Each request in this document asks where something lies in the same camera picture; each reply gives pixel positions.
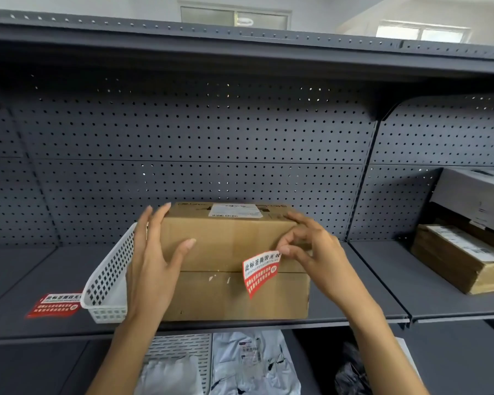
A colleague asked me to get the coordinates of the person's left hand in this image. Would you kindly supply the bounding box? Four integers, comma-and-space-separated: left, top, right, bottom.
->
125, 203, 197, 326

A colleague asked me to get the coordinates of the person's right hand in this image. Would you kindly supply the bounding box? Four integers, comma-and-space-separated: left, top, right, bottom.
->
276, 211, 357, 311

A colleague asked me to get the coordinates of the red warning sticker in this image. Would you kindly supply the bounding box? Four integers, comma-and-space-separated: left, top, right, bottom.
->
24, 292, 84, 320
242, 249, 282, 301

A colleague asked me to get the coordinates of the large brown cardboard box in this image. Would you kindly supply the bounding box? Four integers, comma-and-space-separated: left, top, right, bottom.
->
158, 202, 312, 322

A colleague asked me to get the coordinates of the person's right forearm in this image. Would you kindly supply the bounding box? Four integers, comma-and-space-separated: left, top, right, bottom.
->
333, 293, 431, 395

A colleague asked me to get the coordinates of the person's left forearm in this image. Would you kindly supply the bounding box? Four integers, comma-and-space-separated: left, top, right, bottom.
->
86, 314, 165, 395

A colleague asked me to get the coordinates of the white shipping label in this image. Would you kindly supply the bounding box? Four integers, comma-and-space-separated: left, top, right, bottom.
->
436, 225, 494, 262
209, 203, 268, 219

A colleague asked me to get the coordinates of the white plastic mesh basket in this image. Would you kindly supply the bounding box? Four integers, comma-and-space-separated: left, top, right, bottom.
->
79, 222, 149, 325

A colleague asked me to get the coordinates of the white perforated tray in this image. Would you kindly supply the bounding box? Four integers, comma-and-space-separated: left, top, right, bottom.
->
143, 333, 213, 395

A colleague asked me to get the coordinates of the dark grey metal shelf rack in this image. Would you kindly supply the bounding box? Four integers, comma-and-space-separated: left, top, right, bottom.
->
0, 8, 494, 395

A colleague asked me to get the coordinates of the white plastic mailer bag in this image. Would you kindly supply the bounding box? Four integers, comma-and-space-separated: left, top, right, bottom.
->
137, 357, 205, 395
211, 329, 302, 395

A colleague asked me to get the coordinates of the black plastic bag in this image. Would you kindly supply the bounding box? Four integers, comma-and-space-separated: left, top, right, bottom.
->
333, 341, 374, 395

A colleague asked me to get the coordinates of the white paper sheet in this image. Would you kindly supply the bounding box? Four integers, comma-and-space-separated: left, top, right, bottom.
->
394, 337, 421, 377

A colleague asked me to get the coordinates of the flat brown cardboard box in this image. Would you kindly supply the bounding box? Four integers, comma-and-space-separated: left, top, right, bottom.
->
410, 224, 494, 296

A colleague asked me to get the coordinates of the grey cardboard box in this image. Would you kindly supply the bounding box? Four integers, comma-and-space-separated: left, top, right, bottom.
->
430, 168, 494, 243

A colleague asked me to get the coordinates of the window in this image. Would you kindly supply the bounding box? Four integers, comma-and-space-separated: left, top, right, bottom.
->
179, 1, 292, 32
376, 20, 471, 43

